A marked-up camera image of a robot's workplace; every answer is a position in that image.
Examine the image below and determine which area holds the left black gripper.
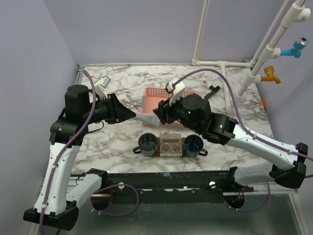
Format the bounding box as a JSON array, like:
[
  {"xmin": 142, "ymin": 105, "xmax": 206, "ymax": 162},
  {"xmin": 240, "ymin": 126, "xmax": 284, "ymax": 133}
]
[{"xmin": 83, "ymin": 92, "xmax": 136, "ymax": 124}]

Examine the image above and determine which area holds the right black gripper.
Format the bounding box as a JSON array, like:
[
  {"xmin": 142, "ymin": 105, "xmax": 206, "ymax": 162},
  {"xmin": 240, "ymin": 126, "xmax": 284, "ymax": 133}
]
[{"xmin": 152, "ymin": 92, "xmax": 201, "ymax": 134}]

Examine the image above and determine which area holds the pink plastic basket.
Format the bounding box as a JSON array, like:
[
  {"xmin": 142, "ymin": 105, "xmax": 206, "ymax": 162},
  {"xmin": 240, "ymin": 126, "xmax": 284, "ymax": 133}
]
[{"xmin": 140, "ymin": 87, "xmax": 185, "ymax": 129}]

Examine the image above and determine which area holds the dark green mug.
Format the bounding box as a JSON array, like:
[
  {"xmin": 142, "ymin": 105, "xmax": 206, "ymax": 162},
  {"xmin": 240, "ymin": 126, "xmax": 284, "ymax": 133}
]
[{"xmin": 133, "ymin": 133, "xmax": 158, "ymax": 157}]

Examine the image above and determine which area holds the clear textured acrylic holder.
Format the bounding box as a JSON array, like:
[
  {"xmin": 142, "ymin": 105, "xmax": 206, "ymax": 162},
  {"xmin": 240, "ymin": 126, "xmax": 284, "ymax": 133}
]
[{"xmin": 159, "ymin": 134, "xmax": 182, "ymax": 157}]

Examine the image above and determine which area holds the brown wooden oval tray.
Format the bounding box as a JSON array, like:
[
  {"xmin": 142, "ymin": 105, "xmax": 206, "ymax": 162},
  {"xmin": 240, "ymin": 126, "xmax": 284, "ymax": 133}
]
[{"xmin": 153, "ymin": 138, "xmax": 187, "ymax": 158}]

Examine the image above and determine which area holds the dark blue mug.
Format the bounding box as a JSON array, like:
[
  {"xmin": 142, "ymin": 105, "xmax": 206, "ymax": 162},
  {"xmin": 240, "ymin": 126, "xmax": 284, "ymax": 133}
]
[{"xmin": 184, "ymin": 135, "xmax": 208, "ymax": 158}]

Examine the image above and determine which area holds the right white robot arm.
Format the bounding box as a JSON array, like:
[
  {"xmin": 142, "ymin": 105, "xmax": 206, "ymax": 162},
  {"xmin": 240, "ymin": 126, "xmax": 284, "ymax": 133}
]
[{"xmin": 153, "ymin": 94, "xmax": 308, "ymax": 192}]

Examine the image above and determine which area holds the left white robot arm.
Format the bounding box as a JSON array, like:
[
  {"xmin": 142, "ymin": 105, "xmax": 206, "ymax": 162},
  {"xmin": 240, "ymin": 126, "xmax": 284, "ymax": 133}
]
[{"xmin": 23, "ymin": 85, "xmax": 136, "ymax": 232}]

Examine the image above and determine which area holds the white pipe end cap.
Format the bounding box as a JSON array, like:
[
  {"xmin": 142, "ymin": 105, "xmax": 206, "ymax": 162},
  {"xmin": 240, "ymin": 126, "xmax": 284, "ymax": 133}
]
[{"xmin": 202, "ymin": 80, "xmax": 212, "ymax": 89}]

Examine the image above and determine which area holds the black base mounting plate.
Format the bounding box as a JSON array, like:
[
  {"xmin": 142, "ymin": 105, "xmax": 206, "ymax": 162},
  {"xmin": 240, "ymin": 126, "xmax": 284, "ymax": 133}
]
[{"xmin": 88, "ymin": 168, "xmax": 253, "ymax": 205}]

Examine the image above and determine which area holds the orange object at edge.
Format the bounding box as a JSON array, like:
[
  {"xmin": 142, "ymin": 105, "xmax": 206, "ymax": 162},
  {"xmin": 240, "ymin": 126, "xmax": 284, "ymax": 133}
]
[{"xmin": 261, "ymin": 98, "xmax": 266, "ymax": 109}]

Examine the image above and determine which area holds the yellow tap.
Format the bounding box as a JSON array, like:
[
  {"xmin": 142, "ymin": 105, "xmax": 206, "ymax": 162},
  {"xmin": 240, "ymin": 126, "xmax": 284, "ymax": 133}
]
[{"xmin": 261, "ymin": 66, "xmax": 281, "ymax": 84}]

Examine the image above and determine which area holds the blue tap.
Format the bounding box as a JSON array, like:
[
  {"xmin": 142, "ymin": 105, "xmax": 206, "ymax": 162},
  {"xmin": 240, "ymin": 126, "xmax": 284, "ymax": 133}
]
[{"xmin": 280, "ymin": 37, "xmax": 308, "ymax": 58}]

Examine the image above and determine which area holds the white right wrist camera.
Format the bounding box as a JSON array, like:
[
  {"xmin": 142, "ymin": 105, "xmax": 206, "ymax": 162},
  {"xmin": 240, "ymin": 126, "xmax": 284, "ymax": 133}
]
[{"xmin": 165, "ymin": 77, "xmax": 185, "ymax": 106}]

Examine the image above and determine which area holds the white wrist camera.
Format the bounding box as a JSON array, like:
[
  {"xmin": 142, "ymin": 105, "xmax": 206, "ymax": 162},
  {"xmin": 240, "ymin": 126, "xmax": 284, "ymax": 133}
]
[
  {"xmin": 165, "ymin": 77, "xmax": 185, "ymax": 106},
  {"xmin": 94, "ymin": 76, "xmax": 111, "ymax": 99}
]

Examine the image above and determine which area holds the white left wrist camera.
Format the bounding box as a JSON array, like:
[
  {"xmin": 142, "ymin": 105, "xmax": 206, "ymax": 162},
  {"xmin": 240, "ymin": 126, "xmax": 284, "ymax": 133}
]
[{"xmin": 94, "ymin": 76, "xmax": 111, "ymax": 99}]

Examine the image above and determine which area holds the black valve handle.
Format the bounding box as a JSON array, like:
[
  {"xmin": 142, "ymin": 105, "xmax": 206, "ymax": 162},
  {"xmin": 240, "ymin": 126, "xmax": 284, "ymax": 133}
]
[{"xmin": 204, "ymin": 85, "xmax": 220, "ymax": 100}]

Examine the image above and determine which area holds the aluminium rail frame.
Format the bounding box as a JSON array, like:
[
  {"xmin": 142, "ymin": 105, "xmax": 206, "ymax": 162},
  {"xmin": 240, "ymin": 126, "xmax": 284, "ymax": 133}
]
[{"xmin": 38, "ymin": 65, "xmax": 85, "ymax": 196}]

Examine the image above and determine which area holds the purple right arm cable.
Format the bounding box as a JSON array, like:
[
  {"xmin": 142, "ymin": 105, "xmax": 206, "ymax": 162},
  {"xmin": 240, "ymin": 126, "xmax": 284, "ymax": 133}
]
[{"xmin": 172, "ymin": 68, "xmax": 313, "ymax": 213}]

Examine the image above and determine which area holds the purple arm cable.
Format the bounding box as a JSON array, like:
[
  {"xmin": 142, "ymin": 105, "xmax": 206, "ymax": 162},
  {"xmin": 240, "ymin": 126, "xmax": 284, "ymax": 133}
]
[
  {"xmin": 172, "ymin": 68, "xmax": 313, "ymax": 213},
  {"xmin": 39, "ymin": 70, "xmax": 140, "ymax": 235}
]

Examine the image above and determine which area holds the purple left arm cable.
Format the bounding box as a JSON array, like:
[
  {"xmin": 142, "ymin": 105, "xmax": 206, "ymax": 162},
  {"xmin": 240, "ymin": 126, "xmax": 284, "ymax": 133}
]
[{"xmin": 39, "ymin": 70, "xmax": 140, "ymax": 235}]

